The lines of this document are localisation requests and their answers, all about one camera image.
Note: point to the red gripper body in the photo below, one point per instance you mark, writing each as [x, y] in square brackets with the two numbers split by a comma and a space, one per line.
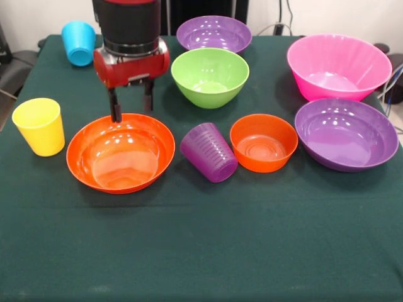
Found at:
[132, 70]

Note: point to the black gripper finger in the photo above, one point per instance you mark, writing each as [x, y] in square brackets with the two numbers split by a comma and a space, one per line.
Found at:
[116, 107]
[148, 96]

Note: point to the large orange bowl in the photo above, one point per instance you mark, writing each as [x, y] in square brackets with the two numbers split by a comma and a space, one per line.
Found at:
[119, 157]

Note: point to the large pink bowl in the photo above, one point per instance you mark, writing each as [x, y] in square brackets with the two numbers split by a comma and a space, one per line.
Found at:
[337, 85]

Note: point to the black chair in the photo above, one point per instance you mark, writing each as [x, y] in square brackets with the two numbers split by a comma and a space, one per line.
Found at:
[14, 72]

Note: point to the blue plastic cup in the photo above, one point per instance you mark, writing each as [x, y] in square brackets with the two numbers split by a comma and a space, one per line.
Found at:
[78, 44]

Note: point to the purple bowl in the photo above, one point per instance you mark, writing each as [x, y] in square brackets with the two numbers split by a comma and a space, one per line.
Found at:
[214, 31]
[346, 141]

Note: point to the dark green table cloth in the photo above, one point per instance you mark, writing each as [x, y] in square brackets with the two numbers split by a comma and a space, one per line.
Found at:
[201, 236]

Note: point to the green bowl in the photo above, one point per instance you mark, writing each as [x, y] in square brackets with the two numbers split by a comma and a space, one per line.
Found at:
[209, 91]

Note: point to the purple plastic cup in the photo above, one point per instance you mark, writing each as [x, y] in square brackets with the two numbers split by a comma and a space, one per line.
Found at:
[207, 157]

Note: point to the yellow plastic cup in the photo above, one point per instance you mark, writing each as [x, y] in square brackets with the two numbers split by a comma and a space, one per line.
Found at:
[39, 138]

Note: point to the small orange bowl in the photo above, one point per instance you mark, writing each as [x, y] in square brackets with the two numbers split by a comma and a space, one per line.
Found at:
[264, 157]

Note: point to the black equipment with knob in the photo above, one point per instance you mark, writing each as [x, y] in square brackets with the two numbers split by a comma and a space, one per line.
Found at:
[397, 61]

